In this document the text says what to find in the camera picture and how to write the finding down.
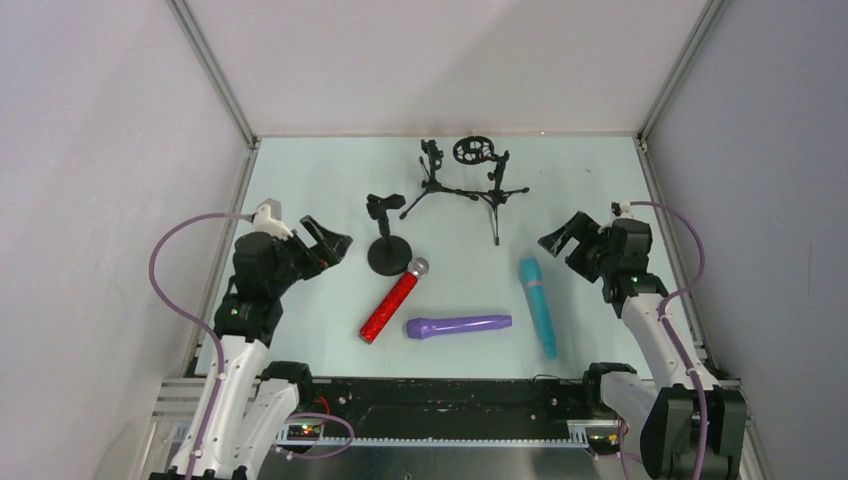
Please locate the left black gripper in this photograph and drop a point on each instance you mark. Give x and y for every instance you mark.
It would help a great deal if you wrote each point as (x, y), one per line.
(308, 249)

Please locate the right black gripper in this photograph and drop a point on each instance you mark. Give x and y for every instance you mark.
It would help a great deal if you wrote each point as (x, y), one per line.
(582, 245)

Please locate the purple microphone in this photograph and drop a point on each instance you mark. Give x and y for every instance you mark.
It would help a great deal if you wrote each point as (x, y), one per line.
(423, 328)

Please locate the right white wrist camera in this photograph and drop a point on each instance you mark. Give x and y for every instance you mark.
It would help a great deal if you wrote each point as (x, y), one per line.
(621, 210)

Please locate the red glitter microphone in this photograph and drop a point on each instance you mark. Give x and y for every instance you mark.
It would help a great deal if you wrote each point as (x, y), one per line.
(417, 269)

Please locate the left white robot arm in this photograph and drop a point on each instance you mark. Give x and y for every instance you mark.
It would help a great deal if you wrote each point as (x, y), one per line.
(246, 399)

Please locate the black tripod clip stand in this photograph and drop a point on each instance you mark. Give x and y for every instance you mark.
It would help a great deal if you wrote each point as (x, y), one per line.
(431, 163)

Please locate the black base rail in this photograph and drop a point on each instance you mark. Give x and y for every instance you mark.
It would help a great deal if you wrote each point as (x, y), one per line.
(541, 408)

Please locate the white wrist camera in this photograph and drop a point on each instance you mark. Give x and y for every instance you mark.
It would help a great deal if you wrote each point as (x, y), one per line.
(267, 219)
(621, 210)

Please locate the teal microphone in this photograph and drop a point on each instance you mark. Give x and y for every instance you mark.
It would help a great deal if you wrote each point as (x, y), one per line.
(531, 280)

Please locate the black tripod shock-mount stand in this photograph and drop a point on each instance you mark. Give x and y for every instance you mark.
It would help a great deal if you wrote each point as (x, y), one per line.
(476, 150)

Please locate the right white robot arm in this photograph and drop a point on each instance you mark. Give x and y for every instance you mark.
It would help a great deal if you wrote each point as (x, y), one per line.
(688, 425)

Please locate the round base mic stand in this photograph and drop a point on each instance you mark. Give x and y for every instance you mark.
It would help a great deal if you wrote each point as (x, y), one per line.
(388, 255)

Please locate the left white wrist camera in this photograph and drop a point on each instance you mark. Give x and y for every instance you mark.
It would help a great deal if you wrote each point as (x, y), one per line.
(267, 219)

